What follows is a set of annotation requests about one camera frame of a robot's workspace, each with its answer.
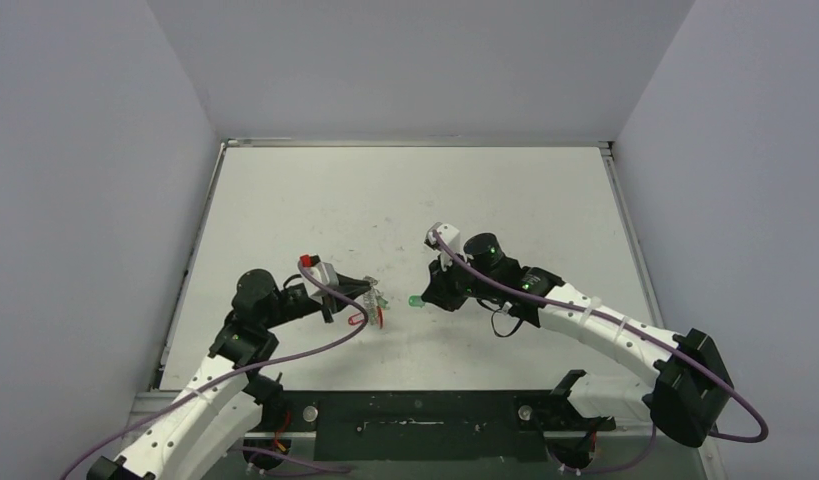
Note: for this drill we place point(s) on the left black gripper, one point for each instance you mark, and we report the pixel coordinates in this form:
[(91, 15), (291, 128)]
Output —
[(354, 286)]

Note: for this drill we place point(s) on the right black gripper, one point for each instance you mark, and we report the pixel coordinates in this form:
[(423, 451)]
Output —
[(438, 288)]

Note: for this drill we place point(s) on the metal keyring with red handle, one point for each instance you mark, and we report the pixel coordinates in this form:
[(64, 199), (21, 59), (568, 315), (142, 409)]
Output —
[(374, 303)]

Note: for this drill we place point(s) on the key with green tag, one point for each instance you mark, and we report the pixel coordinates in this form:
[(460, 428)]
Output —
[(416, 301)]

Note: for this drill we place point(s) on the key with red tag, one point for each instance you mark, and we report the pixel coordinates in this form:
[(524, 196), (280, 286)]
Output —
[(361, 318)]

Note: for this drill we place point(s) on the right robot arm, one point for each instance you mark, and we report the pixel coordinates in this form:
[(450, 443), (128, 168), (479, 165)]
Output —
[(678, 382)]

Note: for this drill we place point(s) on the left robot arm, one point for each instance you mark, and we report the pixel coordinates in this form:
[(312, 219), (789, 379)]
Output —
[(227, 395)]

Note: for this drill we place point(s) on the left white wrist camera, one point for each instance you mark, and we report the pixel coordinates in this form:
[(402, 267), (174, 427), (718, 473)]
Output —
[(318, 275)]

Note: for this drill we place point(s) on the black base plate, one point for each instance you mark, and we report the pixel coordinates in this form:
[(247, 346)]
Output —
[(345, 426)]

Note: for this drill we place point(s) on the aluminium front rail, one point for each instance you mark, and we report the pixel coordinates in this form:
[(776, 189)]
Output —
[(475, 410)]

